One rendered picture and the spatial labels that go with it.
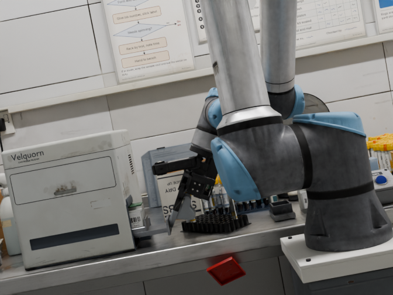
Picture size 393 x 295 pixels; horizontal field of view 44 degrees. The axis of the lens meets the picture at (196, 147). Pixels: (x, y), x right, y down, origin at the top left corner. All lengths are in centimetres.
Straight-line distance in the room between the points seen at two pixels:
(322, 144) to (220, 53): 23
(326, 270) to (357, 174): 17
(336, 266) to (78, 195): 66
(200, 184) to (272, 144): 42
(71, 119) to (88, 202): 70
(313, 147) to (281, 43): 29
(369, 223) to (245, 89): 30
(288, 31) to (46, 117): 112
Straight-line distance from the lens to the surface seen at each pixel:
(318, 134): 83
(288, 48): 104
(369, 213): 86
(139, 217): 122
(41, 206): 124
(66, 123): 187
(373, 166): 136
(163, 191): 148
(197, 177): 118
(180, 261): 117
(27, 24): 195
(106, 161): 119
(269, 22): 101
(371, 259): 83
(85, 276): 121
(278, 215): 124
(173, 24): 183
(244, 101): 82
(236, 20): 85
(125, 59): 183
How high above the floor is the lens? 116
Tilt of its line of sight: 3 degrees down
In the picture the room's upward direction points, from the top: 11 degrees counter-clockwise
